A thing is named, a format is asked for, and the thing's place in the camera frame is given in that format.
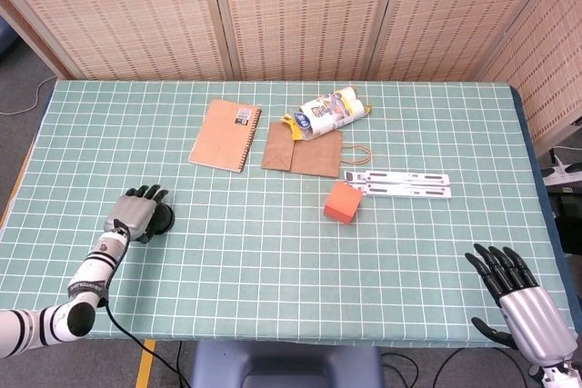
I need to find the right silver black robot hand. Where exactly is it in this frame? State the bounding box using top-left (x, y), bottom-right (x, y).
top-left (465, 243), bottom-right (578, 364)

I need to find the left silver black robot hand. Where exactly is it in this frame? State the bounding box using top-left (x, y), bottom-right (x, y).
top-left (103, 184), bottom-right (170, 244)

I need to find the black round object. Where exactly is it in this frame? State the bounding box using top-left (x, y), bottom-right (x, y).
top-left (149, 199), bottom-right (176, 235)

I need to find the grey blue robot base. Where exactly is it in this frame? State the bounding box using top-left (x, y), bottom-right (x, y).
top-left (189, 340), bottom-right (384, 388)

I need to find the black box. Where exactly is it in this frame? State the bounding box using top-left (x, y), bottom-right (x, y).
top-left (548, 192), bottom-right (582, 254)

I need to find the kraft spiral notebook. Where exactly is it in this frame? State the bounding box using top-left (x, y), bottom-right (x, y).
top-left (187, 98), bottom-right (264, 174)

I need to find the green checked tablecloth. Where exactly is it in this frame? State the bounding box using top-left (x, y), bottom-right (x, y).
top-left (0, 79), bottom-right (572, 351)

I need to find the yellow floor tape strip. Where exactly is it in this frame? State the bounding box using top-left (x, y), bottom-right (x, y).
top-left (135, 338), bottom-right (156, 388)

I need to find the dark blue table underlay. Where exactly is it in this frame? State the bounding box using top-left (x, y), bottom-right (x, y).
top-left (507, 85), bottom-right (582, 339)

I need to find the white folding metal stand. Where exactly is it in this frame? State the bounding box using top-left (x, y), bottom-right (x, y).
top-left (343, 169), bottom-right (454, 201)

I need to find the brown paper bag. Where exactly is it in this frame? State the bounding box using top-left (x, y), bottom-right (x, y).
top-left (260, 121), bottom-right (374, 179)

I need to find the orange cube box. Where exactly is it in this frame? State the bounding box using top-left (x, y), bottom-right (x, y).
top-left (323, 180), bottom-right (364, 226)

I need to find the blue object behind screen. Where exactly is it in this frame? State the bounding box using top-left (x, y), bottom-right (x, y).
top-left (0, 19), bottom-right (19, 58)

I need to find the pack of white rolls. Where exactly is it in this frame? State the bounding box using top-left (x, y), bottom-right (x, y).
top-left (279, 85), bottom-right (374, 142)

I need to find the bamboo folding screen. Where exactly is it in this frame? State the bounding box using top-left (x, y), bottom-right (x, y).
top-left (0, 0), bottom-right (582, 146)

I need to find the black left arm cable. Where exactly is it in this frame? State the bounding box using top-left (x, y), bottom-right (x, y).
top-left (102, 219), bottom-right (187, 388)

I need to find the black floor cable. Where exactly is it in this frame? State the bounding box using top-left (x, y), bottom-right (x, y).
top-left (380, 350), bottom-right (419, 388)
top-left (438, 347), bottom-right (515, 388)
top-left (175, 341), bottom-right (186, 388)

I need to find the white floor cable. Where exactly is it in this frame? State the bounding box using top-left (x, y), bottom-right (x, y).
top-left (0, 75), bottom-right (55, 116)

